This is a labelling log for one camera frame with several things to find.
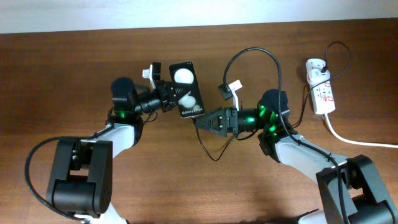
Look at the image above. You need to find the black smartphone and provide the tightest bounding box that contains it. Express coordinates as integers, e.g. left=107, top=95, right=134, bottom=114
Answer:
left=169, top=62, right=205, bottom=119

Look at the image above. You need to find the black charging cable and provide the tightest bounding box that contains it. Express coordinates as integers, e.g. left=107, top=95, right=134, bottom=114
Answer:
left=192, top=40, right=353, bottom=162

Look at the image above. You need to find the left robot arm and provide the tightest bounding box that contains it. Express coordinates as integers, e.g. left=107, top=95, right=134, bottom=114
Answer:
left=44, top=77, right=197, bottom=223

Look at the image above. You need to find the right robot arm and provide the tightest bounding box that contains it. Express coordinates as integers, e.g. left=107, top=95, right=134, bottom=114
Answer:
left=193, top=89, right=397, bottom=223

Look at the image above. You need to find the white charger adapter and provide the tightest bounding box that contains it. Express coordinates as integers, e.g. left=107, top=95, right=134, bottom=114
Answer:
left=307, top=68, right=330, bottom=85

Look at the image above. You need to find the white power strip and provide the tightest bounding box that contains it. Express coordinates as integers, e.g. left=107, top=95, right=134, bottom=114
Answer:
left=305, top=58, right=336, bottom=115

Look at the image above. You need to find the white power strip cord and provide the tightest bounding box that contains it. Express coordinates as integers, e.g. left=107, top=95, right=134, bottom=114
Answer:
left=322, top=113, right=398, bottom=149

